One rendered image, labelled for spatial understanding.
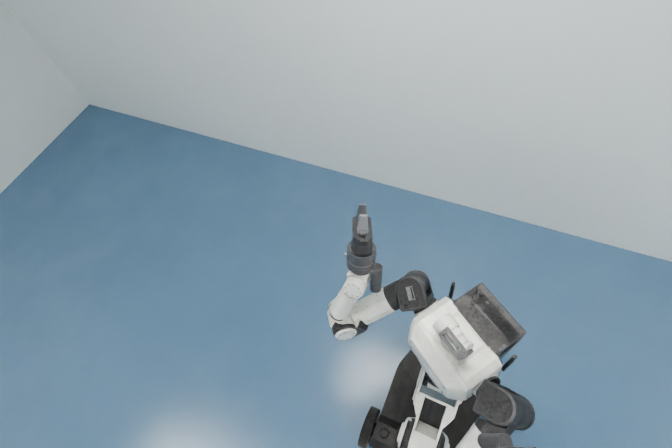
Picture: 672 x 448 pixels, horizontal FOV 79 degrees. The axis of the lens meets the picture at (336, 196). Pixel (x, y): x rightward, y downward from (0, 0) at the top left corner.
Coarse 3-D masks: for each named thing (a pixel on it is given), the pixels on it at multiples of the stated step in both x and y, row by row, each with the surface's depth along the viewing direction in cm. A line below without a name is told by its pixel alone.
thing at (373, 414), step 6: (372, 408) 214; (372, 414) 210; (378, 414) 215; (366, 420) 207; (372, 420) 207; (366, 426) 206; (372, 426) 206; (360, 432) 206; (366, 432) 205; (360, 438) 205; (366, 438) 204; (360, 444) 206; (366, 444) 205
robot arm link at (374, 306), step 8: (368, 296) 145; (376, 296) 142; (384, 296) 140; (360, 304) 144; (368, 304) 142; (376, 304) 141; (384, 304) 140; (352, 312) 144; (360, 312) 143; (368, 312) 142; (376, 312) 141; (384, 312) 141; (392, 312) 143; (360, 320) 143; (368, 320) 143; (344, 328) 140; (352, 328) 141; (360, 328) 142; (336, 336) 142; (344, 336) 143; (352, 336) 144
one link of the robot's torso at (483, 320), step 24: (480, 288) 134; (432, 312) 131; (456, 312) 130; (480, 312) 129; (504, 312) 128; (408, 336) 139; (432, 336) 127; (480, 336) 125; (504, 336) 124; (432, 360) 126; (456, 360) 122; (480, 360) 122; (456, 384) 120; (480, 384) 121
